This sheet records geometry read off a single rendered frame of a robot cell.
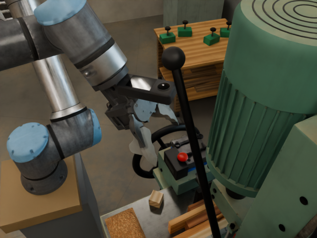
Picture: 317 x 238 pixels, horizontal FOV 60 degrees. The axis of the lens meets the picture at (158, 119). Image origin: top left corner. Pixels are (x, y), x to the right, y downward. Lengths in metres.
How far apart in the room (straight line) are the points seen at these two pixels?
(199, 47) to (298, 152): 1.84
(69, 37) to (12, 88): 2.42
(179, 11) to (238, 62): 2.44
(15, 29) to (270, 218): 0.57
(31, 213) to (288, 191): 1.02
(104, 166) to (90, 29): 1.59
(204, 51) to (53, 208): 1.49
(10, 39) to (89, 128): 0.58
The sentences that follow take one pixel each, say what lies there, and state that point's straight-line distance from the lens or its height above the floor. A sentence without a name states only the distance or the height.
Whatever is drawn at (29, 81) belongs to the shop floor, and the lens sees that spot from 2.93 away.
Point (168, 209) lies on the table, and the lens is 0.84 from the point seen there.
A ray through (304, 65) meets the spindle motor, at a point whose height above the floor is 1.48.
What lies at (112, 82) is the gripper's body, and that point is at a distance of 0.53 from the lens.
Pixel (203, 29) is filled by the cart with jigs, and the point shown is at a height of 0.53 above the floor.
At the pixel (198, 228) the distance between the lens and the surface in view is 0.78.
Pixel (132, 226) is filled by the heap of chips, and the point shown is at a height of 0.92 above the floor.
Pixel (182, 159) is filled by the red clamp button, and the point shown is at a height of 1.02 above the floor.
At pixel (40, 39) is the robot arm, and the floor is 1.37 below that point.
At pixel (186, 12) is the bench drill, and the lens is 2.83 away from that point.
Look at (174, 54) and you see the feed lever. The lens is 0.39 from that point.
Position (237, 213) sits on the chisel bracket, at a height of 1.07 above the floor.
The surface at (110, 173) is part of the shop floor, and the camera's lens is 1.99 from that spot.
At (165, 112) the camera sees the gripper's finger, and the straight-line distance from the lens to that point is 0.62.
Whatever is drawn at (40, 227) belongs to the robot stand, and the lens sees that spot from 1.39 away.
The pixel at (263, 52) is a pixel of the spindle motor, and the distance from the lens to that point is 0.34.
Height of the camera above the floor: 1.66
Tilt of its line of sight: 46 degrees down
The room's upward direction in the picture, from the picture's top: straight up
